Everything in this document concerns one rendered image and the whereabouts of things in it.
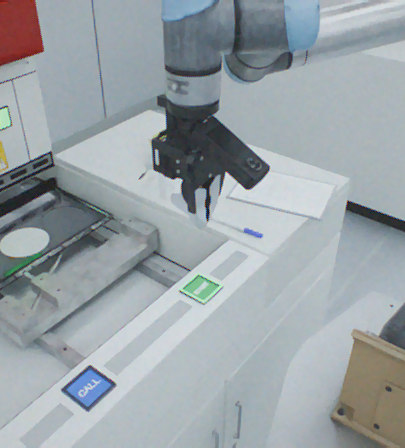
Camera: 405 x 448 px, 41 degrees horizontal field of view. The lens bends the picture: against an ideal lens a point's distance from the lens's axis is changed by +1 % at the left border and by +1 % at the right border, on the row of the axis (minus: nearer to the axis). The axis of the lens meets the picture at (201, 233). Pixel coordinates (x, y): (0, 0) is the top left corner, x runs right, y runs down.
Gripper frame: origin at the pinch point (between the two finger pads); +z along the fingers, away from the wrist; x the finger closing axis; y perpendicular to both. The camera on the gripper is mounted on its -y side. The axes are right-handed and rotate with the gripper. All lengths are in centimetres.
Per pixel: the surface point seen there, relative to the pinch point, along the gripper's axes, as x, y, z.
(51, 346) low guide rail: 19.0, 20.4, 25.7
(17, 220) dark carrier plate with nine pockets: 2, 51, 21
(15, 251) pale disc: 9.3, 42.3, 20.6
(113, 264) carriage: -1.6, 25.1, 22.6
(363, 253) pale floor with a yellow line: -148, 19, 111
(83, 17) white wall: -156, 207, 36
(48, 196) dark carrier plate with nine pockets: -9, 54, 21
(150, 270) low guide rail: -8.0, 20.8, 26.3
